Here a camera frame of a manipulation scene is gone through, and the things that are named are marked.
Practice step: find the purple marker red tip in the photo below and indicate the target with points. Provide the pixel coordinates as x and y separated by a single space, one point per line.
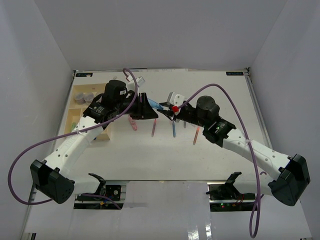
154 128

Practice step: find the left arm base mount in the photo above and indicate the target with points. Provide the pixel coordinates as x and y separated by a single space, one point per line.
107 195

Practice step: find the blue highlighter pen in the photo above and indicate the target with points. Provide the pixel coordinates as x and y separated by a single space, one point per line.
155 105

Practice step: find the pink highlighter pen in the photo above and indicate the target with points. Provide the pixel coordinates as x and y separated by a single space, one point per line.
133 123

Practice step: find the orange brown marker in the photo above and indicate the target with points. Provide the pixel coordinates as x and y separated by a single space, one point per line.
196 135

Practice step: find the clear round container stacked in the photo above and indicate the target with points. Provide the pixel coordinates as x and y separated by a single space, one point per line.
88 97

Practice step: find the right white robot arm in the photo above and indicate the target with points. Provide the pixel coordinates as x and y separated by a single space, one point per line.
287 176

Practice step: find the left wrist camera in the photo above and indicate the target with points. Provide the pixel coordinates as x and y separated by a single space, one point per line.
131 84

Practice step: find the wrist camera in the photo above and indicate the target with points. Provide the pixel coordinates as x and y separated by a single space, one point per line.
131 84
175 99

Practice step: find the cream compartment organizer tray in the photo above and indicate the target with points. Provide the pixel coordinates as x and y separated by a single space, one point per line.
74 112

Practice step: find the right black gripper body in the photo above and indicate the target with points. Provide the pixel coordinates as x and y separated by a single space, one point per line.
188 115

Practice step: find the left corner label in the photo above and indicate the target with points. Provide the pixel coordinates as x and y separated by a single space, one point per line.
83 74

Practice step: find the blue marker pen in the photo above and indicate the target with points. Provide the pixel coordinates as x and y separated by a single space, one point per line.
173 129

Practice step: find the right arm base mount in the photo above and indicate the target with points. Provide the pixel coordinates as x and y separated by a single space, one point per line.
223 197

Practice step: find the clear round container left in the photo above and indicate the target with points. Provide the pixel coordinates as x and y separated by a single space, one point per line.
79 98

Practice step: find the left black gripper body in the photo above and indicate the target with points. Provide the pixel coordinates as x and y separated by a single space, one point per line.
135 111

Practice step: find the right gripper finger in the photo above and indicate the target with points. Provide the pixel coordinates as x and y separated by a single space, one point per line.
169 114
166 104

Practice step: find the corner label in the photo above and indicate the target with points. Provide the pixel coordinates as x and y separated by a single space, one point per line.
83 74
234 73

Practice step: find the right corner label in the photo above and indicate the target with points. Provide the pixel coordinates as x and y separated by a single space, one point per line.
234 73

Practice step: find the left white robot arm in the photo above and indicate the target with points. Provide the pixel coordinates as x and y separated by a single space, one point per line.
52 175

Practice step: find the aluminium frame rail right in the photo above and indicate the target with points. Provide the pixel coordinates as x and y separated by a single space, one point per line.
262 120

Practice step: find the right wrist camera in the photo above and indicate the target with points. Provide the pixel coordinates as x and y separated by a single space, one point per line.
175 99

